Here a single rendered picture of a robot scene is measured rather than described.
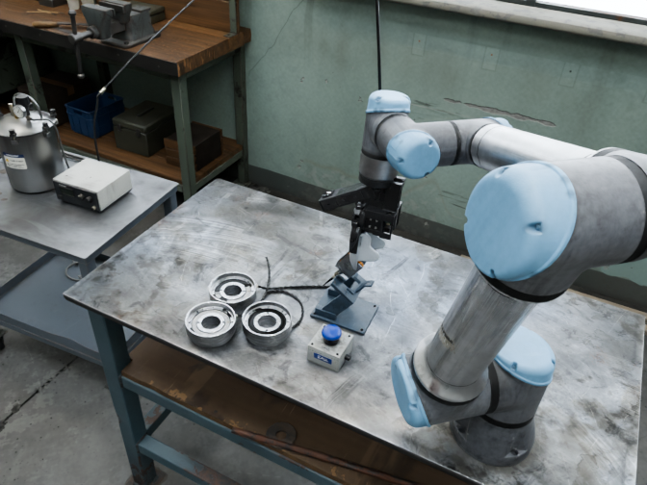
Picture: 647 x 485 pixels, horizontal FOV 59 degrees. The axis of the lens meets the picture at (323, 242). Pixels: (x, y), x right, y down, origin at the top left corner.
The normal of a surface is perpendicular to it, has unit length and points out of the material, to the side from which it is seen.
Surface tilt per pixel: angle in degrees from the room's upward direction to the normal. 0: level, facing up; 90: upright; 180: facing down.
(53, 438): 0
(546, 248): 80
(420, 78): 90
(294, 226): 0
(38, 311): 0
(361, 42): 90
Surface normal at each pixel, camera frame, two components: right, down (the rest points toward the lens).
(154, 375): 0.05, -0.80
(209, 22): -0.45, 0.52
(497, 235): -0.94, 0.04
